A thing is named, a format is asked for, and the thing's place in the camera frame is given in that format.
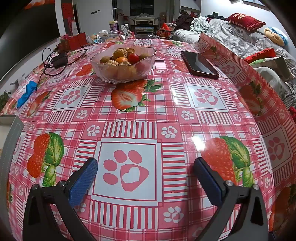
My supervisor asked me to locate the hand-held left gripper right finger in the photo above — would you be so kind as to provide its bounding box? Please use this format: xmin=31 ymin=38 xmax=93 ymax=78
xmin=193 ymin=158 xmax=270 ymax=241

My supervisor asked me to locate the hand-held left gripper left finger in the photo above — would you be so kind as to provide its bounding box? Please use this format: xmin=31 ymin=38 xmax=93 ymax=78
xmin=22 ymin=158 xmax=99 ymax=241

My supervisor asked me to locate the white tray with grey rim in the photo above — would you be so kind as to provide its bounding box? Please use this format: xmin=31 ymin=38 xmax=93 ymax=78
xmin=0 ymin=115 xmax=25 ymax=183

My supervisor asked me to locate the clear glass bowl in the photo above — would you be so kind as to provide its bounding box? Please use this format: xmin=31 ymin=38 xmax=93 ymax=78
xmin=90 ymin=44 xmax=156 ymax=84

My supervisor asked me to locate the red printed tablecloth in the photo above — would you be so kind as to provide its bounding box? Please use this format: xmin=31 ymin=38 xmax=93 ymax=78
xmin=0 ymin=32 xmax=296 ymax=241

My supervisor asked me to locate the blue cloth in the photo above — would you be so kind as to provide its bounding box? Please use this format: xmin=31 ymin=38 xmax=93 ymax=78
xmin=17 ymin=81 xmax=38 ymax=108

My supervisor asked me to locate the green potted plant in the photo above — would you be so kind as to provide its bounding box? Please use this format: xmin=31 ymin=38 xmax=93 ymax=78
xmin=0 ymin=90 xmax=11 ymax=112

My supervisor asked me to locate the black smartphone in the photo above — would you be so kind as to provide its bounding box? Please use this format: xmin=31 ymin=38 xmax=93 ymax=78
xmin=181 ymin=51 xmax=220 ymax=80

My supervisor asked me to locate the black power adapter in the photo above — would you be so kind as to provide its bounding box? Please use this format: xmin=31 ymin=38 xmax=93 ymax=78
xmin=52 ymin=54 xmax=68 ymax=68

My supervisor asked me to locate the beige pillow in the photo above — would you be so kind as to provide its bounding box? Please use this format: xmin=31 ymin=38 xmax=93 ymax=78
xmin=250 ymin=56 xmax=296 ymax=81

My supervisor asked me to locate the red cushion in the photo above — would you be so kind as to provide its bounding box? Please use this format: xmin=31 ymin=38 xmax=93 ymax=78
xmin=244 ymin=47 xmax=277 ymax=64

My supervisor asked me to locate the red gift box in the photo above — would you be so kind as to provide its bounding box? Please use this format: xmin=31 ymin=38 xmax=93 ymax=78
xmin=60 ymin=32 xmax=88 ymax=50

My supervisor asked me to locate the pile of plastic bags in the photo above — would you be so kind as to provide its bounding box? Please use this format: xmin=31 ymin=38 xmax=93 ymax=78
xmin=89 ymin=30 xmax=123 ymax=43

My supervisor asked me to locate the grey striped blanket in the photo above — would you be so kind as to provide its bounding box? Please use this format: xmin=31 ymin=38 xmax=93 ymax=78
xmin=173 ymin=19 xmax=296 ymax=70

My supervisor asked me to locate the red bag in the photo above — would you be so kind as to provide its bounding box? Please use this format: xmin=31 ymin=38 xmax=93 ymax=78
xmin=157 ymin=23 xmax=176 ymax=39

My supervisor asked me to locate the white green crumpled garment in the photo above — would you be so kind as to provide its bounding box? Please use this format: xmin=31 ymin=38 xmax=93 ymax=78
xmin=190 ymin=16 xmax=211 ymax=33

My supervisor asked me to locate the black television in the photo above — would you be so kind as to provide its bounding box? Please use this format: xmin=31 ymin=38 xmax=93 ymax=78
xmin=0 ymin=2 xmax=61 ymax=78

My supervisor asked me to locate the plush toy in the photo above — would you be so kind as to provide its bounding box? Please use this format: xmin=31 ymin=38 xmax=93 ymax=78
xmin=264 ymin=27 xmax=289 ymax=47

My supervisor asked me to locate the dark clothing pile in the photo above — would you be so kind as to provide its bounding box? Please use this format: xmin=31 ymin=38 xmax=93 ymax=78
xmin=177 ymin=13 xmax=195 ymax=29

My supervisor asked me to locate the red embroidered pillow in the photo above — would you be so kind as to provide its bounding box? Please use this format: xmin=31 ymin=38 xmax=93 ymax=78
xmin=225 ymin=13 xmax=267 ymax=32

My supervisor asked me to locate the white low bench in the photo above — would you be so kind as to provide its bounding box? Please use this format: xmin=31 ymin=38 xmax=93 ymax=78
xmin=129 ymin=16 xmax=159 ymax=26

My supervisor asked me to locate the black cable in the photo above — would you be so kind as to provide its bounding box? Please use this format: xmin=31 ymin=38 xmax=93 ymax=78
xmin=38 ymin=47 xmax=88 ymax=77

